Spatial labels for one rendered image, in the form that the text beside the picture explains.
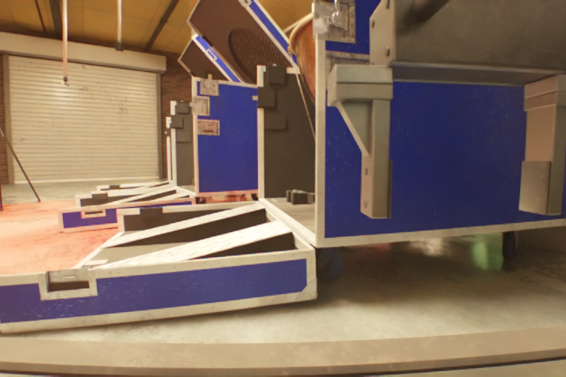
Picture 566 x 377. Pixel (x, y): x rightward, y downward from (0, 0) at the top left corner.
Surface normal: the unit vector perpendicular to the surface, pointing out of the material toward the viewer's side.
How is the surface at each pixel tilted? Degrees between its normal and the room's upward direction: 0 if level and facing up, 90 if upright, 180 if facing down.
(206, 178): 90
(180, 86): 90
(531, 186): 90
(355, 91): 90
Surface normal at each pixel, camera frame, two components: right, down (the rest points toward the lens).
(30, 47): 0.56, 0.07
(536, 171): -1.00, 0.00
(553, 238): -0.83, 0.05
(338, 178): 0.23, 0.08
